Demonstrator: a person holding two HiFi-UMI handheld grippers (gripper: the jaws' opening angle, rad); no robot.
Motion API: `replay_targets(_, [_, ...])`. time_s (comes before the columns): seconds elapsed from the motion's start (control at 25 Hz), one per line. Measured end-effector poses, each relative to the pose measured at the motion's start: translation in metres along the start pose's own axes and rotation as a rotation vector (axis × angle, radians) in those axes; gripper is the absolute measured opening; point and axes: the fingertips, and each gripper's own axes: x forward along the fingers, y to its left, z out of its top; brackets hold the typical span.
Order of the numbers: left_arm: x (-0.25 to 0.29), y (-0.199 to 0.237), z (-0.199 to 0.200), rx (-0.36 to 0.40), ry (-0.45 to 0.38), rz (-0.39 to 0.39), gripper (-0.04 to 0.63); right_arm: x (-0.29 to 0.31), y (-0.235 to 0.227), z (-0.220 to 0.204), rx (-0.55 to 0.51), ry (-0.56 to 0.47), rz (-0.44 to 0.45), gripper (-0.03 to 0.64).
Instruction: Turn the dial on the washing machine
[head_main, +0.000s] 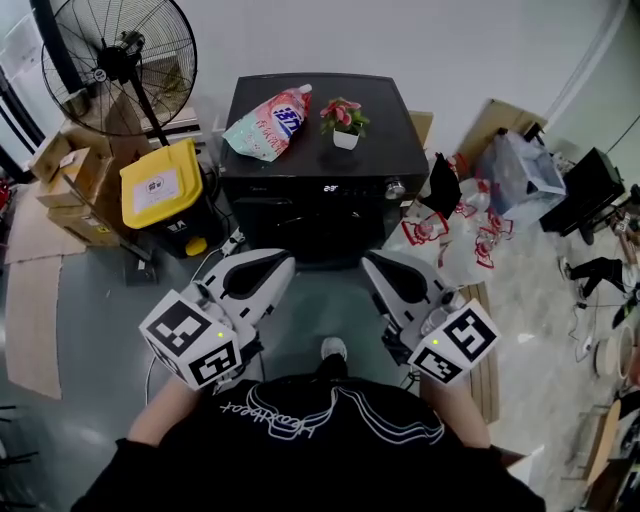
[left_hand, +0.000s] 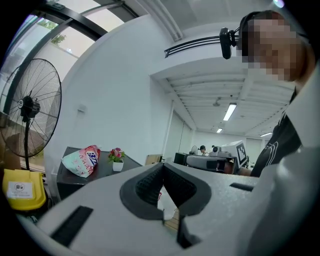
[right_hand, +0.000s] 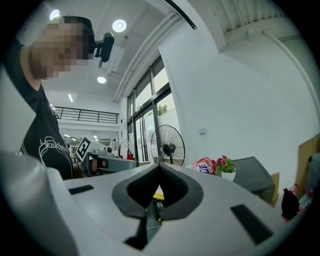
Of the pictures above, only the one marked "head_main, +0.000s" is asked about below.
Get black standing fan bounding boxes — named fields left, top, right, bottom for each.
left=40, top=0, right=199, bottom=149

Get clear plastic storage bin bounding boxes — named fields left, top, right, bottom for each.
left=477, top=129, right=566, bottom=216

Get black framed glass window wall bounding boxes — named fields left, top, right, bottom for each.
left=0, top=0, right=66, bottom=171

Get person's black trousers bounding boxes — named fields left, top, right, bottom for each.
left=314, top=354, right=351, bottom=384

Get yellow lidded black trash bin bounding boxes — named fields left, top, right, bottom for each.
left=118, top=138, right=221, bottom=259

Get pink green detergent pouch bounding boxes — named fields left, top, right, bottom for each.
left=221, top=83, right=314, bottom=163

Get white power strip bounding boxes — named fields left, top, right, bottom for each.
left=219, top=227, right=247, bottom=254

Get black washing machine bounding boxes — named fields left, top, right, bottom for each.
left=218, top=73, right=431, bottom=269

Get black bag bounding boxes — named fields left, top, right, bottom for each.
left=421, top=152, right=462, bottom=220

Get black metal stand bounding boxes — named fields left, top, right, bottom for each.
left=0, top=402, right=41, bottom=506

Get labelled cardboard box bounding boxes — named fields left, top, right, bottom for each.
left=35, top=147, right=109, bottom=209

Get person's right forearm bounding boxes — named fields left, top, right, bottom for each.
left=418, top=377, right=492, bottom=450

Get person's left forearm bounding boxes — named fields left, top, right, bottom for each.
left=127, top=374, right=204, bottom=449

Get person's white shoe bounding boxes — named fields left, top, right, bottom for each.
left=319, top=337, right=349, bottom=362

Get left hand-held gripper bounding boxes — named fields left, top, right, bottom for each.
left=138, top=248, right=296, bottom=391

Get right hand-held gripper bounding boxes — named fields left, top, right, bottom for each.
left=360, top=249, right=501, bottom=386

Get wooden slat bench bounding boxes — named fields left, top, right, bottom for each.
left=462, top=282, right=501, bottom=424

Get dark long-handled dustpan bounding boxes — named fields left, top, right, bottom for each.
left=62, top=172, right=160, bottom=287

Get tall cardboard box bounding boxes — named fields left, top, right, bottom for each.
left=59, top=94, right=151, bottom=166

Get large leaning cardboard sheet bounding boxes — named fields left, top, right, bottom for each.
left=457, top=98, right=549, bottom=161

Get small leaning cardboard sheet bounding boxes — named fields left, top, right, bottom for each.
left=408, top=110, right=434, bottom=151

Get person's black printed t-shirt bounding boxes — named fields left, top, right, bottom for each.
left=69, top=377, right=546, bottom=512

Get black box-shaped appliance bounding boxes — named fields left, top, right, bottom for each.
left=539, top=147, right=626, bottom=236

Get long flattened cardboard sheet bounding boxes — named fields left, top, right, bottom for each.
left=4, top=254, right=66, bottom=401

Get wooden stool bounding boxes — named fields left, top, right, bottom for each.
left=564, top=399, right=624, bottom=484

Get white board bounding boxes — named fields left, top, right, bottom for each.
left=504, top=444, right=546, bottom=489

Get beige round basin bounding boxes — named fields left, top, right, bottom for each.
left=593, top=324, right=640, bottom=384

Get pink flower plant white pot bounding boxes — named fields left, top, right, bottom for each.
left=319, top=97, right=371, bottom=151

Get wide flattened cardboard sheet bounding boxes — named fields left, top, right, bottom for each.
left=3, top=184, right=89, bottom=266

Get small cardboard box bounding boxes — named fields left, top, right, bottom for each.
left=28, top=132, right=74, bottom=184

